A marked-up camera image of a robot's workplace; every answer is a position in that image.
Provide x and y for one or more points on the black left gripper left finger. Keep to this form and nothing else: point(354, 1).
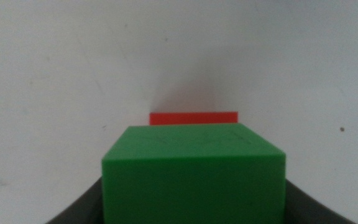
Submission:
point(84, 208)

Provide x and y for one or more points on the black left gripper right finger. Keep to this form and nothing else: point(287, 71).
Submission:
point(306, 208)

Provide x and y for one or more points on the green cube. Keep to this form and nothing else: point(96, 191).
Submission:
point(193, 177)

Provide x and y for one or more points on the red cube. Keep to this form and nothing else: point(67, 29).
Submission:
point(193, 118)

